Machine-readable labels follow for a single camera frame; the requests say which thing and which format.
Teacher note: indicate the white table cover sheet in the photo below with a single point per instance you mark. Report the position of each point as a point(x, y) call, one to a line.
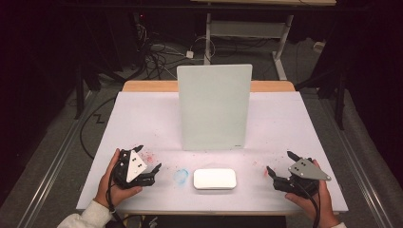
point(269, 126)

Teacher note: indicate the metal floor rail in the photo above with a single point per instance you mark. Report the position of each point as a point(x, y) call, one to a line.
point(358, 177)
point(47, 177)

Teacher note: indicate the wooden table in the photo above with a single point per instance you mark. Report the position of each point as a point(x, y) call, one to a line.
point(149, 86)

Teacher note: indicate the person's left hand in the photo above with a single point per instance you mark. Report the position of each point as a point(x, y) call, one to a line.
point(106, 190)

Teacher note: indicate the white glass drawing board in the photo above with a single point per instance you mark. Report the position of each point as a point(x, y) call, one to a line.
point(214, 104)

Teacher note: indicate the white metal desk frame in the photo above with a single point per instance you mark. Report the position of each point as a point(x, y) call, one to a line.
point(247, 29)

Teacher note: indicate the black board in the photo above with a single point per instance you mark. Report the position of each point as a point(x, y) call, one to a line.
point(215, 222)

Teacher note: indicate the white board eraser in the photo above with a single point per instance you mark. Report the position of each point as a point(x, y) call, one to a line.
point(214, 179)

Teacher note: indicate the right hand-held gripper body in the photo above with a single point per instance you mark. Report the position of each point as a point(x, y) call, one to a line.
point(307, 169)

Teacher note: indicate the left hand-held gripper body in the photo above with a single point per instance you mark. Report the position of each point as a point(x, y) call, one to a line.
point(136, 166)

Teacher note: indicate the black metal stand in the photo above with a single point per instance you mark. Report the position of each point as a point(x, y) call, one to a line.
point(79, 95)
point(340, 104)

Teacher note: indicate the white power adapter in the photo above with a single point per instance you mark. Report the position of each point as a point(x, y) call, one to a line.
point(189, 54)

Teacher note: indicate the person's right hand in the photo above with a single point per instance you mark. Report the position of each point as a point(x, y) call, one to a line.
point(309, 210)

